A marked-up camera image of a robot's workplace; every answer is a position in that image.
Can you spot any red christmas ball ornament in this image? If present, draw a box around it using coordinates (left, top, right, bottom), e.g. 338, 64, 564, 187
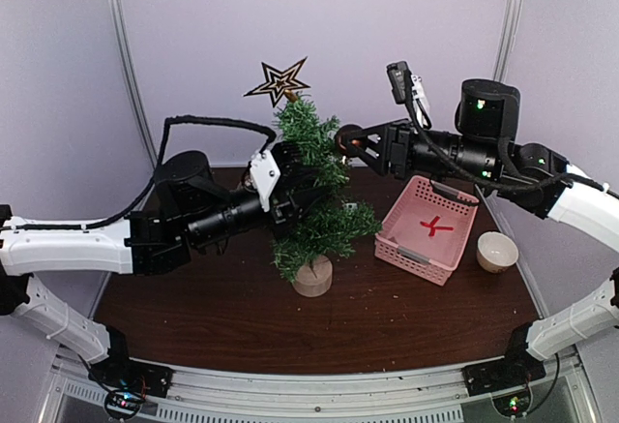
334, 124, 361, 158

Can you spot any small green christmas tree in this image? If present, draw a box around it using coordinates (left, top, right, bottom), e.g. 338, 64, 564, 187
263, 96, 383, 298

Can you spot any gold star ornament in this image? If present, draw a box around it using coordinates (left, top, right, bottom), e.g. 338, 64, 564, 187
244, 57, 310, 107

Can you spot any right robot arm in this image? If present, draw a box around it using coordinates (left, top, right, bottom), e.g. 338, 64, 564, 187
334, 76, 618, 250

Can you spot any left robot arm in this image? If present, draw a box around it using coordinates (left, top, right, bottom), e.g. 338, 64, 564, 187
1, 142, 326, 388

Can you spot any pink perforated plastic basket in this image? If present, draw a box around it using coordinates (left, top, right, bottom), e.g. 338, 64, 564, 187
374, 175, 480, 286

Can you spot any red ribbon ornament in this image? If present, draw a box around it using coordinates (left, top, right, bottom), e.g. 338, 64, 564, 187
420, 215, 455, 238

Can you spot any white ceramic bowl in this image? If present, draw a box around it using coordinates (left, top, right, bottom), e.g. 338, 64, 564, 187
476, 231, 519, 274

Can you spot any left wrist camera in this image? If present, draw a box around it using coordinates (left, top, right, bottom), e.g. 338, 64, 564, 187
250, 150, 281, 213

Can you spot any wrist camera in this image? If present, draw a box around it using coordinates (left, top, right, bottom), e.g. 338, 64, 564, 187
386, 61, 432, 130
250, 150, 281, 213

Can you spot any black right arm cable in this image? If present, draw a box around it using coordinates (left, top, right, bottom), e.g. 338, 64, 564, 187
400, 78, 610, 199

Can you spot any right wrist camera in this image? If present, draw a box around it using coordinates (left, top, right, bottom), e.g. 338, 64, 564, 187
386, 61, 432, 130

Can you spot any black braided left cable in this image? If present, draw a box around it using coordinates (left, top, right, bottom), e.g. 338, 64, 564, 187
0, 113, 277, 233

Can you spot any aluminium front rail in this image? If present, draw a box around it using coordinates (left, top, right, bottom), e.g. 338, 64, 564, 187
38, 340, 599, 423

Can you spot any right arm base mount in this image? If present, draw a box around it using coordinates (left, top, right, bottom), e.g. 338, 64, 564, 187
462, 322, 546, 419

